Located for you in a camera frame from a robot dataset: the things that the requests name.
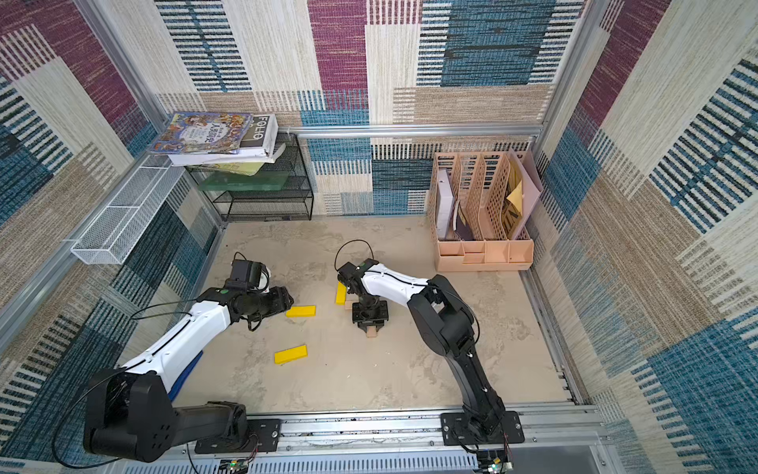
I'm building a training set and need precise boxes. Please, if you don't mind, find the yellow block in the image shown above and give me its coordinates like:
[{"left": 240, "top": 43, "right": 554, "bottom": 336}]
[
  {"left": 274, "top": 345, "right": 308, "bottom": 365},
  {"left": 335, "top": 282, "right": 347, "bottom": 306},
  {"left": 285, "top": 305, "right": 317, "bottom": 318}
]

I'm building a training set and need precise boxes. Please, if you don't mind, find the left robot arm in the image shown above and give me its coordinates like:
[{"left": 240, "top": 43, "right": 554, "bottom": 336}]
[{"left": 83, "top": 260, "right": 294, "bottom": 462}]

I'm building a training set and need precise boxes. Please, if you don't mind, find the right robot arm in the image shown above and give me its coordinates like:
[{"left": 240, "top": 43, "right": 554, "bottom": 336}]
[{"left": 337, "top": 259, "right": 507, "bottom": 444}]

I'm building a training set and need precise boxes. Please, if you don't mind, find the green folder on shelf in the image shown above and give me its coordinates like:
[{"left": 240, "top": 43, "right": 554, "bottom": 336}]
[{"left": 199, "top": 172, "right": 289, "bottom": 192}]

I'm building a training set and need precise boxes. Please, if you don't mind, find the blue marker pen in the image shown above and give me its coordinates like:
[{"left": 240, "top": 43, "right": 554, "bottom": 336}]
[{"left": 168, "top": 352, "right": 203, "bottom": 402}]

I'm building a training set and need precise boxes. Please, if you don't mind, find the white book in organizer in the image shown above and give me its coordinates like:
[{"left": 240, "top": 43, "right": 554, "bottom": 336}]
[{"left": 435, "top": 169, "right": 455, "bottom": 240}]

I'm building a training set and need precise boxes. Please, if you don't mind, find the pink desk file organizer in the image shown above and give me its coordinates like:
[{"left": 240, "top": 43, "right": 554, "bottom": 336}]
[{"left": 426, "top": 151, "right": 543, "bottom": 273}]

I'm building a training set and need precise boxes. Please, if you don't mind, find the black folio book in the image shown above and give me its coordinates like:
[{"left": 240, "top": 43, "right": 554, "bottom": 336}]
[{"left": 166, "top": 115, "right": 284, "bottom": 166}]

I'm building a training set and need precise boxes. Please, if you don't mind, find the yellow black paper in organizer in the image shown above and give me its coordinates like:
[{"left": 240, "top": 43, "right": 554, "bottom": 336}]
[{"left": 501, "top": 156, "right": 523, "bottom": 239}]

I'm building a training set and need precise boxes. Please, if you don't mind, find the colourful picture book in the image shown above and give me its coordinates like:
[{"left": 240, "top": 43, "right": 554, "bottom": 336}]
[{"left": 148, "top": 112, "right": 253, "bottom": 155}]

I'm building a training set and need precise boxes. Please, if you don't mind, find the black wire shelf rack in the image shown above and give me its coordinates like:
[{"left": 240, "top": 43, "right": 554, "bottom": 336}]
[{"left": 189, "top": 134, "right": 315, "bottom": 222}]

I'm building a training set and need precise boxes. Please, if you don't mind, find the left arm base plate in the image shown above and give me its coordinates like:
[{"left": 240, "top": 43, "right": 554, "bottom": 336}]
[{"left": 193, "top": 418, "right": 282, "bottom": 454}]

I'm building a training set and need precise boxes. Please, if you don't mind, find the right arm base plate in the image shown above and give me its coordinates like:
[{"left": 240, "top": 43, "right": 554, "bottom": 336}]
[{"left": 439, "top": 411, "right": 525, "bottom": 448}]

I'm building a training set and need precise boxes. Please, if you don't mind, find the white wire mesh basket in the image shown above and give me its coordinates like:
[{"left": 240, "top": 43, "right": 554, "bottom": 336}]
[{"left": 71, "top": 165, "right": 184, "bottom": 265}]

